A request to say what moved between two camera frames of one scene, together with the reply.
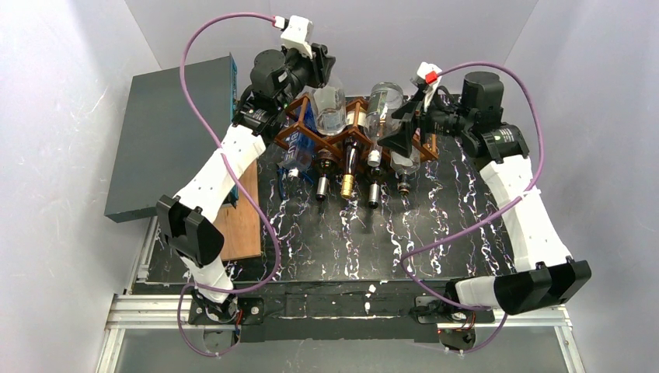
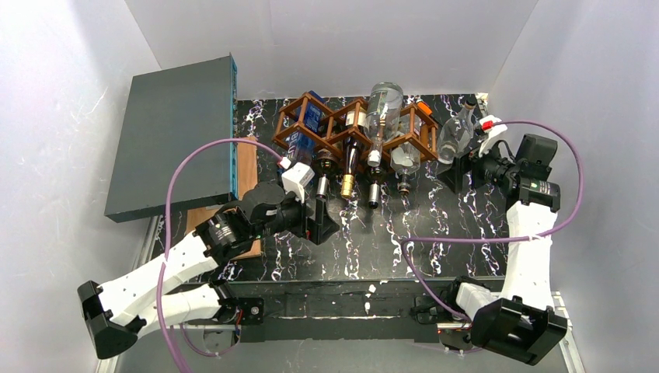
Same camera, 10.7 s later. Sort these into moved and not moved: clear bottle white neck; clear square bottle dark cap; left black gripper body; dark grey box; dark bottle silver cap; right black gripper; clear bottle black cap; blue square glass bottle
Moved: right black gripper; left black gripper body; clear bottle black cap
Not moved: clear square bottle dark cap; clear bottle white neck; blue square glass bottle; dark bottle silver cap; dark grey box
